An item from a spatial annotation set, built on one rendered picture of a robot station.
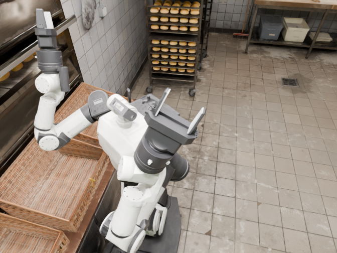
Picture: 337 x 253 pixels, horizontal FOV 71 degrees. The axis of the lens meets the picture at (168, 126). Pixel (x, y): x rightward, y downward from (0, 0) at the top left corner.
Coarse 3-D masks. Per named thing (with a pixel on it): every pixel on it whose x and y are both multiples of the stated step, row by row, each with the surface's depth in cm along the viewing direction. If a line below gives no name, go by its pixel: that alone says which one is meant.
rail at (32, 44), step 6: (72, 18) 167; (60, 24) 156; (36, 42) 137; (24, 48) 131; (30, 48) 133; (18, 54) 126; (6, 60) 121; (12, 60) 123; (0, 66) 117; (6, 66) 120
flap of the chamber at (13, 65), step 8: (56, 24) 167; (24, 40) 152; (32, 40) 148; (16, 48) 142; (32, 48) 135; (0, 56) 136; (8, 56) 133; (24, 56) 130; (0, 64) 125; (16, 64) 125; (0, 72) 117
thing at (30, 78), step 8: (64, 48) 189; (32, 72) 162; (40, 72) 164; (24, 80) 155; (32, 80) 158; (16, 88) 149; (24, 88) 152; (8, 96) 143; (16, 96) 146; (0, 104) 137; (8, 104) 141; (0, 112) 137
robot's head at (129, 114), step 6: (114, 102) 86; (120, 102) 83; (114, 108) 84; (126, 108) 81; (132, 108) 85; (120, 114) 82; (126, 114) 82; (132, 114) 84; (126, 120) 85; (132, 120) 86
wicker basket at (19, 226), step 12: (0, 216) 130; (12, 216) 128; (0, 228) 139; (12, 228) 141; (24, 228) 137; (36, 228) 133; (48, 228) 128; (0, 240) 138; (12, 240) 139; (24, 240) 139; (36, 240) 139; (48, 240) 139; (60, 240) 129; (0, 252) 135; (12, 252) 134; (24, 252) 134; (36, 252) 134; (48, 252) 134; (60, 252) 131
